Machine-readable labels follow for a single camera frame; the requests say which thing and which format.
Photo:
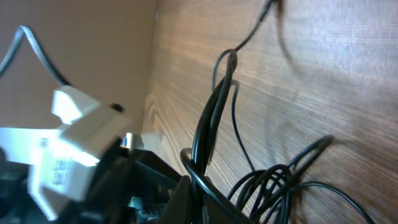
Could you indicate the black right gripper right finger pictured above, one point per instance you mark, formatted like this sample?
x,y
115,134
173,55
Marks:
x,y
216,208

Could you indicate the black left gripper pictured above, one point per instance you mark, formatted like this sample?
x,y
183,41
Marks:
x,y
119,176

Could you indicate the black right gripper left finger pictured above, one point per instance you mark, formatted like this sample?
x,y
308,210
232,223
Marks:
x,y
178,210

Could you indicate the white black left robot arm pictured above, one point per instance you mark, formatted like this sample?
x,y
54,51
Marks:
x,y
17,206

